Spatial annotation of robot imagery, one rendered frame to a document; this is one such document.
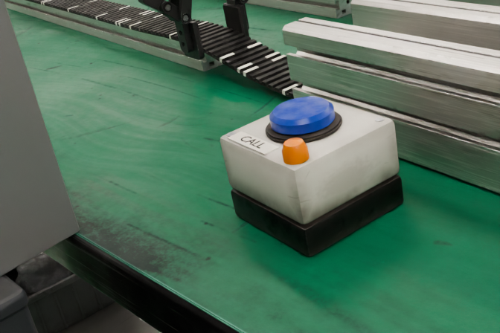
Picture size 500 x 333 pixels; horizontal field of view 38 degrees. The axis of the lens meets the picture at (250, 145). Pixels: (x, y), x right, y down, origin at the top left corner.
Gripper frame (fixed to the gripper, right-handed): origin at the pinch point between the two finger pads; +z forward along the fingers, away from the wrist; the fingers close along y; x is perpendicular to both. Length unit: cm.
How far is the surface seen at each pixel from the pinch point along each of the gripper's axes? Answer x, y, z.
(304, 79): 21.3, 4.9, -0.6
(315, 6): -4.2, -17.1, 2.7
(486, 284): 44.3, 12.4, 3.8
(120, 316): -47, 5, 60
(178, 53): -5.7, 1.9, 2.7
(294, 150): 34.9, 16.3, -3.0
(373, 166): 35.4, 11.3, 0.1
